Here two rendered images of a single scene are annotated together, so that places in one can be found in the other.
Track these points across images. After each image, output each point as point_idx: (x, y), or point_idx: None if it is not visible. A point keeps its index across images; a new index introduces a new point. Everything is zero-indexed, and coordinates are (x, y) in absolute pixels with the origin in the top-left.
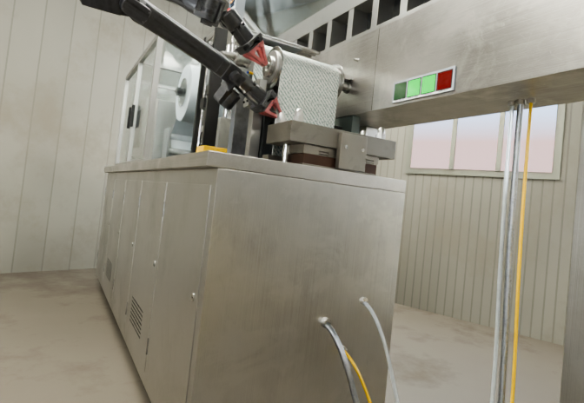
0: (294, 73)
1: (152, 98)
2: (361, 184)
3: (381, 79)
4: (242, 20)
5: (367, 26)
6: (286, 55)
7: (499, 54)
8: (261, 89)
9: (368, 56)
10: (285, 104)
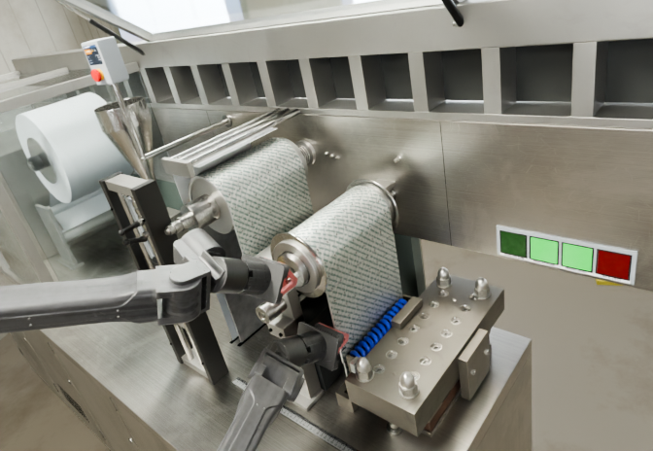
0: (340, 267)
1: (17, 229)
2: (501, 401)
3: (464, 208)
4: (246, 266)
5: (382, 72)
6: (320, 249)
7: None
8: (317, 343)
9: (425, 161)
10: (344, 318)
